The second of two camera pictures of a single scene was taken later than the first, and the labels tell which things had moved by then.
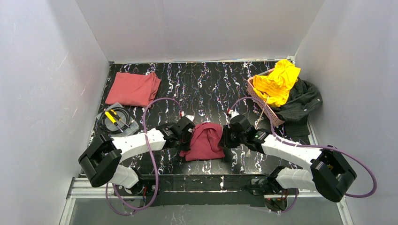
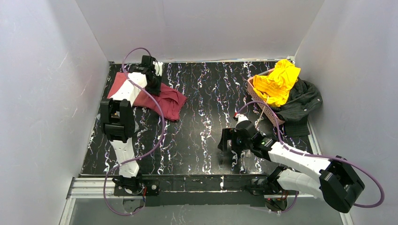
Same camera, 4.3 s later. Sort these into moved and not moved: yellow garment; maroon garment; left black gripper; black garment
Moved: maroon garment; left black gripper
Not moved: yellow garment; black garment
